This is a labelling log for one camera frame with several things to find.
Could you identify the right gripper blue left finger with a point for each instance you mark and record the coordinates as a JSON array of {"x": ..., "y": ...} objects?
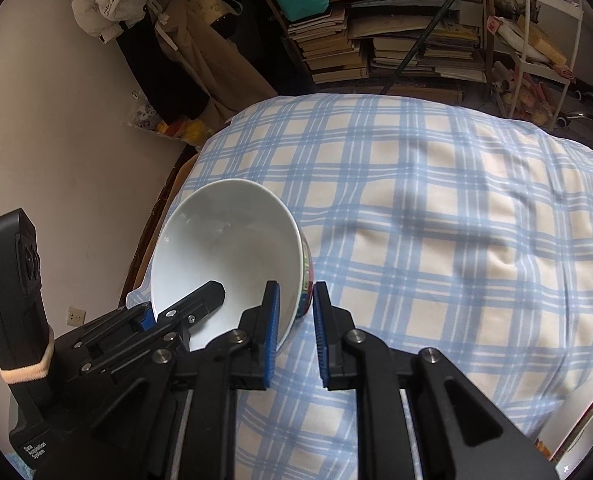
[{"x": 271, "y": 306}]

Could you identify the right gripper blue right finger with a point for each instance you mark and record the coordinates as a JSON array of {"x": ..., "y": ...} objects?
[{"x": 322, "y": 310}]

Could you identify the red bowl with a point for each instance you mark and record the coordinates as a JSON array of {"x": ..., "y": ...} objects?
[{"x": 238, "y": 233}]

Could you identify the large white bowl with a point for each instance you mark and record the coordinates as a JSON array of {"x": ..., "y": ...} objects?
[{"x": 566, "y": 438}]

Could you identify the blue plaid cloth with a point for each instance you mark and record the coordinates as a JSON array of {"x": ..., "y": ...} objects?
[{"x": 436, "y": 226}]

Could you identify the brown coat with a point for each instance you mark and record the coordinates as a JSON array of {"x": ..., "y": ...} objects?
[{"x": 220, "y": 70}]

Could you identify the stack of books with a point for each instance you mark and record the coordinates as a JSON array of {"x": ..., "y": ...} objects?
[{"x": 328, "y": 49}]

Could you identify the black reaching pole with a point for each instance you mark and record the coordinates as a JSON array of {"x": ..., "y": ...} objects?
[{"x": 416, "y": 46}]

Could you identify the white utility cart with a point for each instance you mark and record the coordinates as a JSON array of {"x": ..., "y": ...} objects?
[{"x": 535, "y": 54}]

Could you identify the wall socket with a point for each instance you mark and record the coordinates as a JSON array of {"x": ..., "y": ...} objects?
[{"x": 75, "y": 317}]

